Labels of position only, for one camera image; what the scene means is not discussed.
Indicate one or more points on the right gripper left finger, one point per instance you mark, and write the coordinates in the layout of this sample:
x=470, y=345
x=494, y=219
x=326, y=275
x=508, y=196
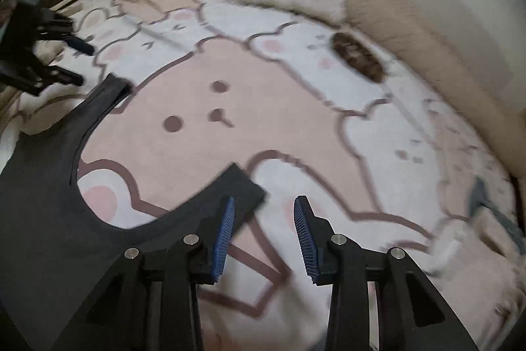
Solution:
x=215, y=233

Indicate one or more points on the dark grey tank top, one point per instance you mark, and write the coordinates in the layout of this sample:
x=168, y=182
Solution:
x=54, y=249

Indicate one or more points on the pile of light clothes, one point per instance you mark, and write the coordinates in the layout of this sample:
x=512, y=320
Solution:
x=479, y=268

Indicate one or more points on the cartoon bear bed sheet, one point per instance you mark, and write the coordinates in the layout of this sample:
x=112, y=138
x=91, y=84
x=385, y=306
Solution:
x=215, y=84

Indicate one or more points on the brown round item on bed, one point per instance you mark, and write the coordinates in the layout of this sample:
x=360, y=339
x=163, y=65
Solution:
x=358, y=57

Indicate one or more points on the beige long bolster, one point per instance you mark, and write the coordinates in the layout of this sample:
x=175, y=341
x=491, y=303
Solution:
x=396, y=26

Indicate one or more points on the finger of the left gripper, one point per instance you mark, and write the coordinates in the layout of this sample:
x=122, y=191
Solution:
x=76, y=42
x=68, y=77

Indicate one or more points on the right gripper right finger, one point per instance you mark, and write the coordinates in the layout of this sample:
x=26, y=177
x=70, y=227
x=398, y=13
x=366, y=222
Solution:
x=314, y=234

